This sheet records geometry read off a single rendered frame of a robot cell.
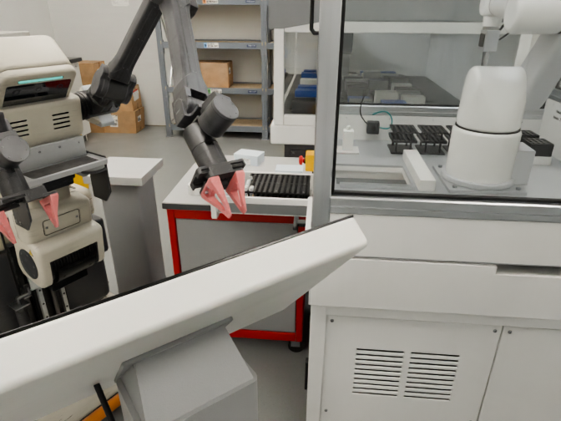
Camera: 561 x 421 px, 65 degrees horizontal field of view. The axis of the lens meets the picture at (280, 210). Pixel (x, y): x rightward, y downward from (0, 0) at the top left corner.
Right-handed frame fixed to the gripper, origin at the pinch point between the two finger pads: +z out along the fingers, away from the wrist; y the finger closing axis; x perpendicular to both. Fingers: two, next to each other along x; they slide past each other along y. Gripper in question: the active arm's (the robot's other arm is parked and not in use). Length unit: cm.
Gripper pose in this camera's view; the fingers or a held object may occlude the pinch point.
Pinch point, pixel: (235, 210)
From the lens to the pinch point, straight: 83.9
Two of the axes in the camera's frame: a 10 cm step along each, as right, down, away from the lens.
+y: 8.1, -2.4, 5.4
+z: 4.5, 8.4, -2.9
